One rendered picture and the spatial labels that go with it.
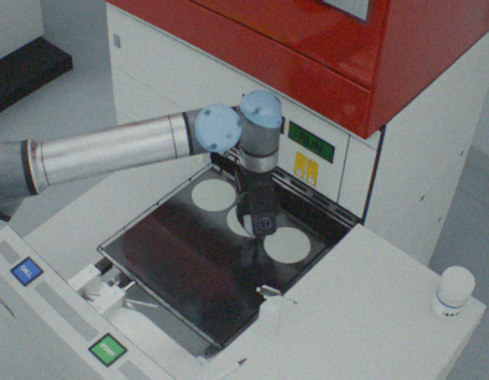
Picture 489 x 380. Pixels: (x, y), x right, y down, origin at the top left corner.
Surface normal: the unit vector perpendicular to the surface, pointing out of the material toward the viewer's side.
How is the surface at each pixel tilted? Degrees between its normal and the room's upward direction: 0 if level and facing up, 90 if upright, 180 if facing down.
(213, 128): 48
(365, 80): 90
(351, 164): 90
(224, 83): 90
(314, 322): 0
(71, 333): 0
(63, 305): 0
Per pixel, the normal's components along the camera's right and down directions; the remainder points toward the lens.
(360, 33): -0.66, 0.52
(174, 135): 0.16, -0.02
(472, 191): 0.04, -0.69
